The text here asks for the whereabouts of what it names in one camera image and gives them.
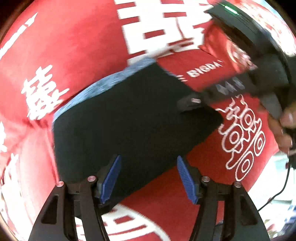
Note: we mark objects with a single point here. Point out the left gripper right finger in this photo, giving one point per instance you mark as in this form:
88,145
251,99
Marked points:
241,219

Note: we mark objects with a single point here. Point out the person's right hand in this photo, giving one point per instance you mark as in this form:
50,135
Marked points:
278,128

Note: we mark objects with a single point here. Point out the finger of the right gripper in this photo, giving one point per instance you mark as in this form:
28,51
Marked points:
192,100

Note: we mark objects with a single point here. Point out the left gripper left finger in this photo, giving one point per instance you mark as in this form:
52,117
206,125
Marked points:
88,200

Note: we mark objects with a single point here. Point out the red embroidered satin cushion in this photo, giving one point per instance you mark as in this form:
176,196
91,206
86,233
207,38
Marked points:
248,34

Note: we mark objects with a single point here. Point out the black pants with blue trim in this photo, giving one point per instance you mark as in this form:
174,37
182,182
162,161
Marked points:
133,114

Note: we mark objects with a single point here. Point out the red sofa with white characters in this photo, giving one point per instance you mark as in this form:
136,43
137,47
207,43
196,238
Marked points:
53,50

